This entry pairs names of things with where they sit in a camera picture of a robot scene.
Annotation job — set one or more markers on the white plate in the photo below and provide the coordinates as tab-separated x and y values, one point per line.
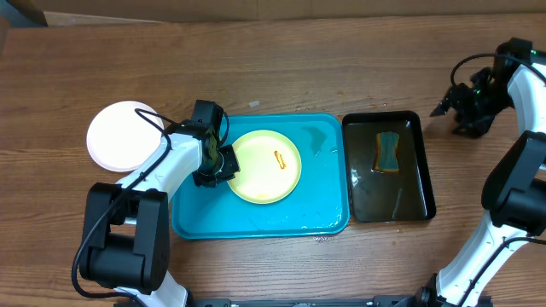
119	140

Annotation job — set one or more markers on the yellow-green plate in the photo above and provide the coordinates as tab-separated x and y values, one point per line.
270	167

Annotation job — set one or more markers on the green yellow sponge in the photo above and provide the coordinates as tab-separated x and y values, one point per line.
386	157

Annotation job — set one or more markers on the teal plastic tray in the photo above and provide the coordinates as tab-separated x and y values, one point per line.
319	204

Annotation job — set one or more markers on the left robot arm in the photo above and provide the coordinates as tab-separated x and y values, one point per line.
125	247

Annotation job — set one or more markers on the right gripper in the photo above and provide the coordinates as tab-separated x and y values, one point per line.
458	103

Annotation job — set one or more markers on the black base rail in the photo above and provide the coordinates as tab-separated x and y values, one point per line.
298	302

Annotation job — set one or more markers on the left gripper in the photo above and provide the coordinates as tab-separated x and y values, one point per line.
233	167

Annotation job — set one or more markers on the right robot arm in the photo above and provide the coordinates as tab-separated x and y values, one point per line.
513	198

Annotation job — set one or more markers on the black water basin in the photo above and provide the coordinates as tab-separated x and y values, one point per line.
387	197

